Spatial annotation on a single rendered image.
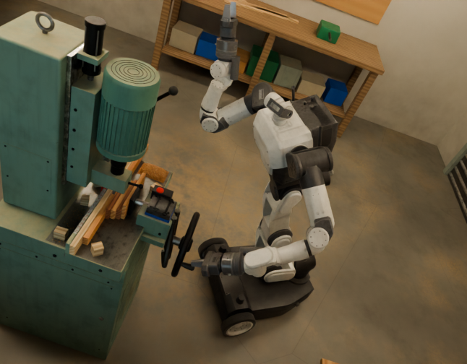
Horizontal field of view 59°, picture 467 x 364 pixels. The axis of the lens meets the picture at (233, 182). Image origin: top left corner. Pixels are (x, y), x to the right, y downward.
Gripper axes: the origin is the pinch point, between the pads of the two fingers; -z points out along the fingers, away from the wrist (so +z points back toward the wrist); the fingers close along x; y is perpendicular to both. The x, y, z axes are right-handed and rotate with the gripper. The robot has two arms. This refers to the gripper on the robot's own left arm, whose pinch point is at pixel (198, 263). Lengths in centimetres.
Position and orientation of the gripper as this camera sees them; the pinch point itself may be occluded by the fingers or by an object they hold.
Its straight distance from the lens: 167.8
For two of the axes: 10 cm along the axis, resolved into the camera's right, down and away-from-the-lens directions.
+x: 2.2, -4.8, 8.5
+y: -1.7, -8.8, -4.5
